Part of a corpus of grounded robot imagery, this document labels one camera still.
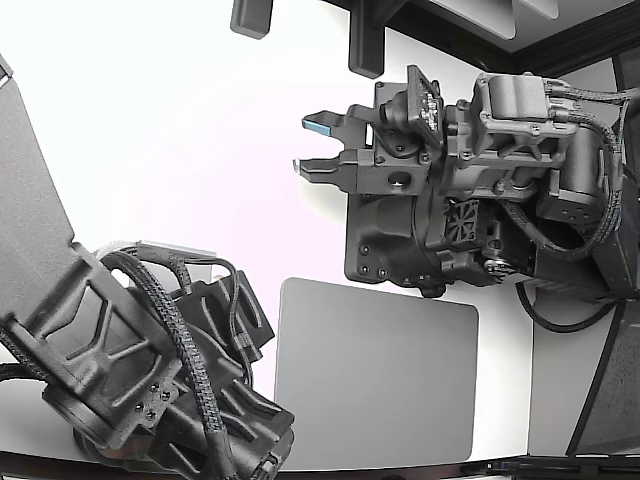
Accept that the dark mesh panel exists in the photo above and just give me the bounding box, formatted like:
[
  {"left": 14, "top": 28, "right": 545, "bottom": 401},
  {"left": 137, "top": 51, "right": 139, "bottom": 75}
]
[{"left": 566, "top": 294, "right": 640, "bottom": 457}]

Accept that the black robot arm with gripper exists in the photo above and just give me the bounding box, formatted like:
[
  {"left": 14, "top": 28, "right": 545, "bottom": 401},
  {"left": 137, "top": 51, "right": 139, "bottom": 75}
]
[{"left": 343, "top": 72, "right": 640, "bottom": 334}]

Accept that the grey mat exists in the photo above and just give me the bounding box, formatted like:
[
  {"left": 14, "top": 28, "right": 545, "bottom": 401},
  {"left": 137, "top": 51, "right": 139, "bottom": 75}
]
[{"left": 273, "top": 277, "right": 480, "bottom": 462}]

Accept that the white foam panel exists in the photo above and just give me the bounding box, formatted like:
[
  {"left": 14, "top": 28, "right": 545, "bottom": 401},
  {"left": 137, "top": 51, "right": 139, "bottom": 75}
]
[{"left": 429, "top": 0, "right": 517, "bottom": 42}]

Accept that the black table edge rail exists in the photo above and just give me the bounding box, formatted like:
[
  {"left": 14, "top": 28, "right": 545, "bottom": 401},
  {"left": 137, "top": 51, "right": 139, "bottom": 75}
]
[{"left": 0, "top": 447, "right": 640, "bottom": 480}]

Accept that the braided black arm cable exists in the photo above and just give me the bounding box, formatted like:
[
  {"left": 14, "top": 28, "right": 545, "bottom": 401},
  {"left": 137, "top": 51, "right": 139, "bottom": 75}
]
[
  {"left": 499, "top": 84, "right": 640, "bottom": 261},
  {"left": 97, "top": 249, "right": 241, "bottom": 480}
]

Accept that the black gripper oval recess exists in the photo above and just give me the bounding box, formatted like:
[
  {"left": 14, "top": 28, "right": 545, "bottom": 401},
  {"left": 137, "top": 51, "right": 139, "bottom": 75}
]
[{"left": 292, "top": 82, "right": 432, "bottom": 197}]

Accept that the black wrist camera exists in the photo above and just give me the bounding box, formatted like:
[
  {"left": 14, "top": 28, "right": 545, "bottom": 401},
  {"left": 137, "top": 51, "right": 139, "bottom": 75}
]
[{"left": 378, "top": 64, "right": 445, "bottom": 151}]

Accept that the black frame beam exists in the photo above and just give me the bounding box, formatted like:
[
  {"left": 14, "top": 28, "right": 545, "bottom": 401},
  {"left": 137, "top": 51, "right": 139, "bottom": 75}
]
[{"left": 319, "top": 0, "right": 640, "bottom": 91}]

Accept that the black part-holding gripper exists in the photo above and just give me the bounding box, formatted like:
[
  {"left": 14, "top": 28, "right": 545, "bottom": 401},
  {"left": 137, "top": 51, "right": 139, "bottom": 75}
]
[{"left": 172, "top": 269, "right": 277, "bottom": 364}]

